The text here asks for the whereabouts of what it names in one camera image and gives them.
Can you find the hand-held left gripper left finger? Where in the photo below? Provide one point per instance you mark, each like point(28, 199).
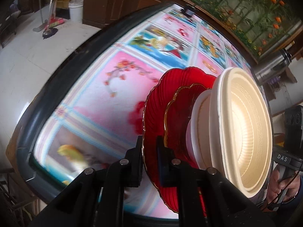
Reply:
point(138, 167)

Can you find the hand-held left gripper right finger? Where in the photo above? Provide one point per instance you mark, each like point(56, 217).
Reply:
point(163, 167)

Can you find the shallow white foam bowl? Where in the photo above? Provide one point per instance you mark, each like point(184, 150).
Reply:
point(196, 127)

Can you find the cream paper plate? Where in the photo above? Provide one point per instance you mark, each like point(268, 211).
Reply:
point(246, 134)

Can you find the large red glass plate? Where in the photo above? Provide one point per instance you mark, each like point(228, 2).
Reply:
point(153, 113)

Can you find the small red glass plate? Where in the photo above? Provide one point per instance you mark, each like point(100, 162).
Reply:
point(180, 113)

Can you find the person's right forearm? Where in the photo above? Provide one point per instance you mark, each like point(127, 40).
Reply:
point(297, 191)

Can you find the person's right hand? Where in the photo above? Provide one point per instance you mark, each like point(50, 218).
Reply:
point(274, 186)

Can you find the purple bottle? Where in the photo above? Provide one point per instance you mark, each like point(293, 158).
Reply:
point(274, 80)

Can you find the printed fruit tablecloth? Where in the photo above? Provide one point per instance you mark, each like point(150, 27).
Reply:
point(118, 80)

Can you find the stainless steel thermos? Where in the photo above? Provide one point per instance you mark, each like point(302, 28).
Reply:
point(269, 68)

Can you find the small black device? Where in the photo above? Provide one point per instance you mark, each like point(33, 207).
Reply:
point(189, 11)

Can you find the black mop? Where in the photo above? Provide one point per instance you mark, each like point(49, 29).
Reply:
point(49, 33)

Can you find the colorful broom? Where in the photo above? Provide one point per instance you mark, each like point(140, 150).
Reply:
point(55, 23)

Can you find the wooden cabinet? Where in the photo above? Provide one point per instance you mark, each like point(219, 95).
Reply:
point(118, 2)

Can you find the white plastic bucket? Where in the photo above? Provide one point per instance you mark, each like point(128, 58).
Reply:
point(75, 9)

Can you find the grey floor squeegee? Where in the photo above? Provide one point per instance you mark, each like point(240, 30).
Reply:
point(39, 29)

